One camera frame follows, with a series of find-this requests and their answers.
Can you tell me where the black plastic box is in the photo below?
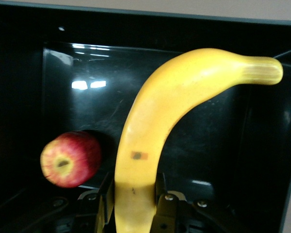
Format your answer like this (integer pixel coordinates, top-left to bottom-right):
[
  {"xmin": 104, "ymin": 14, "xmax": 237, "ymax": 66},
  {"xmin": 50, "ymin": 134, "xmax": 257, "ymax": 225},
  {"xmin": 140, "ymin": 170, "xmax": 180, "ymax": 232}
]
[{"xmin": 0, "ymin": 4, "xmax": 291, "ymax": 233}]

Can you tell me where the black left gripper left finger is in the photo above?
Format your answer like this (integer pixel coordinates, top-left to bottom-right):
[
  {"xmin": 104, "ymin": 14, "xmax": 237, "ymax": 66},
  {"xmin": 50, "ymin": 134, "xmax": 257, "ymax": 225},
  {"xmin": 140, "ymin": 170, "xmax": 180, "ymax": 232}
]
[{"xmin": 94, "ymin": 171, "xmax": 116, "ymax": 233}]

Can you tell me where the red yellow apple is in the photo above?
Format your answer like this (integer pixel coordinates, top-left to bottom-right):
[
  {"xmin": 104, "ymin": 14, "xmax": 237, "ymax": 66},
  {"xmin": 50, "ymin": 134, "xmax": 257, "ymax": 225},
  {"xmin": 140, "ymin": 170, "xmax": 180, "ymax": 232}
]
[{"xmin": 40, "ymin": 131, "xmax": 102, "ymax": 189}]

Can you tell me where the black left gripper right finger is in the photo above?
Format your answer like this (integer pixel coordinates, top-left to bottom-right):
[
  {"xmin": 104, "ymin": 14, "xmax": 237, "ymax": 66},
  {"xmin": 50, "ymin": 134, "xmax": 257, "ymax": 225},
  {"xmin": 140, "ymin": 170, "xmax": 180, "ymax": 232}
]
[{"xmin": 150, "ymin": 172, "xmax": 178, "ymax": 233}]

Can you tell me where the yellow banana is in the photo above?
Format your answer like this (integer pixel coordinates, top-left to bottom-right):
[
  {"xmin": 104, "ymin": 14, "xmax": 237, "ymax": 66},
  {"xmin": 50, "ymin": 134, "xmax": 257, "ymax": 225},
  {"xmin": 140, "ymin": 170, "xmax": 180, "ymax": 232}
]
[{"xmin": 113, "ymin": 48, "xmax": 284, "ymax": 233}]

